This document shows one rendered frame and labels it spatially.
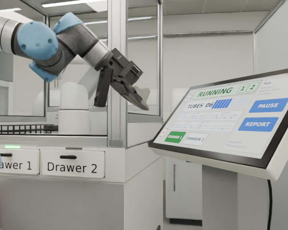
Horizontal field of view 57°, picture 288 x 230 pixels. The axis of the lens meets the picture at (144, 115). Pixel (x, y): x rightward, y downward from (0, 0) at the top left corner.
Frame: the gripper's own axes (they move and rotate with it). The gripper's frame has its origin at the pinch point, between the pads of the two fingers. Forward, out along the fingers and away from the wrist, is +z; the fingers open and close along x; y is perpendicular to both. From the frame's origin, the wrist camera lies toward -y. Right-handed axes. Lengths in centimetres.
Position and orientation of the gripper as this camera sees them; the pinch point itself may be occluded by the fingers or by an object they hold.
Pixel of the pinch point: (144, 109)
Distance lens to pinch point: 84.7
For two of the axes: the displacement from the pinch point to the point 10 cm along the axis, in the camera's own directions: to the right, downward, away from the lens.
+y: 5.7, -7.6, 3.0
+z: 6.9, 6.5, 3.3
